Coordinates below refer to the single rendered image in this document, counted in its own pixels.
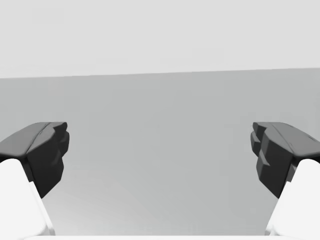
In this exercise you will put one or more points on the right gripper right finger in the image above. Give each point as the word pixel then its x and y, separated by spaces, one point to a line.
pixel 275 162

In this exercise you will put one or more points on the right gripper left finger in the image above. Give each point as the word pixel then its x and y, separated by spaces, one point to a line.
pixel 42 160

